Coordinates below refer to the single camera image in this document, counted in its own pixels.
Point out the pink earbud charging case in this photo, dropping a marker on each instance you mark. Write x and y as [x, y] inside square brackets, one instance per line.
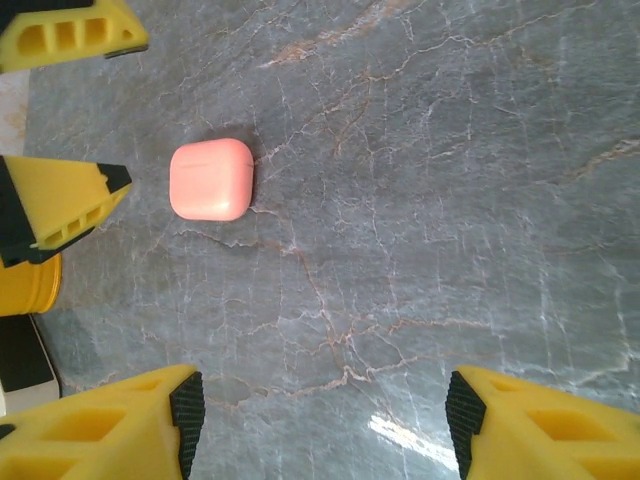
[210, 180]

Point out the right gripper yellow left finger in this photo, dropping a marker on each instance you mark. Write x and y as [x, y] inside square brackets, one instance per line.
[100, 435]

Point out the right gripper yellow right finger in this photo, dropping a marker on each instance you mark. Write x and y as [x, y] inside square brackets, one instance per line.
[550, 440]

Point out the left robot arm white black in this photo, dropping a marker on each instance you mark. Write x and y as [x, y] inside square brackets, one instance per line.
[25, 360]

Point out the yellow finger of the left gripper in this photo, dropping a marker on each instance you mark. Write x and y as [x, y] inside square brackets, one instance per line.
[75, 35]
[60, 200]

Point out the yellow pen holder cup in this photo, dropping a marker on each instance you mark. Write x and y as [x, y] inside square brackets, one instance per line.
[30, 290]

